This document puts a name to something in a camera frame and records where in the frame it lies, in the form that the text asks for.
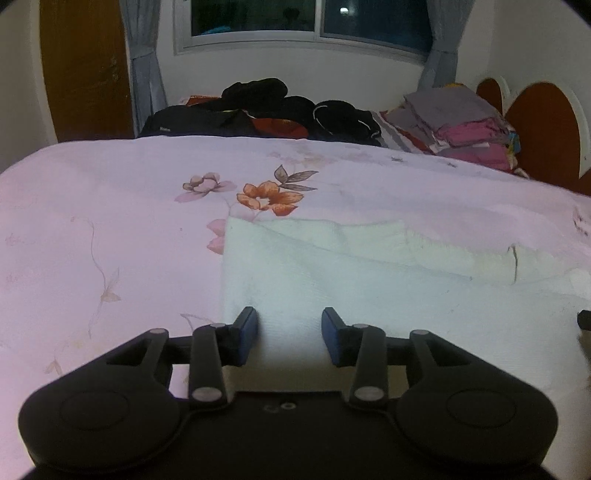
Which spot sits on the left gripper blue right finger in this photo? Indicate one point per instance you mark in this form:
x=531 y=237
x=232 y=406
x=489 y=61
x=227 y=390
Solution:
x=348 y=344

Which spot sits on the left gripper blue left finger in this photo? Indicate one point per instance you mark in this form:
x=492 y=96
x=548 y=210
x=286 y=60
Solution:
x=233 y=341

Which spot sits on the cream knit sweater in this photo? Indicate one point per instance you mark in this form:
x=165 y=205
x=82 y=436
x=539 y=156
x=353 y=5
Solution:
x=515 y=308

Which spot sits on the pile of black clothes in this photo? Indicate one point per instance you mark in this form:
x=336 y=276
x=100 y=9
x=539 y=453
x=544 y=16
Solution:
x=265 y=109

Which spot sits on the stack of folded clothes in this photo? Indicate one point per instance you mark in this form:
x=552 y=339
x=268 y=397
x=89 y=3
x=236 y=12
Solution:
x=454 y=122

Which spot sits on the pink floral bed sheet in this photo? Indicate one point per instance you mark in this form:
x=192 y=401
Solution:
x=102 y=241

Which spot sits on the red and white headboard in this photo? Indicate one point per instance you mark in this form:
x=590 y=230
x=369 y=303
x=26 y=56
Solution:
x=553 y=130

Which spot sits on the striped pillow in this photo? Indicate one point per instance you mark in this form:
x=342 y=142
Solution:
x=390 y=137

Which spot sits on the right grey curtain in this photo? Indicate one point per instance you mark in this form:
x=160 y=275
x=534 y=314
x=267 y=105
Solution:
x=448 y=20

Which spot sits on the grey curtain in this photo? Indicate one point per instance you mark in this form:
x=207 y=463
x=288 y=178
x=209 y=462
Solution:
x=140 y=20
x=448 y=20

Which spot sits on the brown wooden door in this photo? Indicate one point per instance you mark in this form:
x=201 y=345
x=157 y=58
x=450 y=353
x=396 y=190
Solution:
x=84 y=63

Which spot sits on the left grey curtain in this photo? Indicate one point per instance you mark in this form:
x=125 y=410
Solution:
x=140 y=20

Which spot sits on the window with white frame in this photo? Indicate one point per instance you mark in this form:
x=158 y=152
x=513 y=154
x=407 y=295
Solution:
x=398 y=25

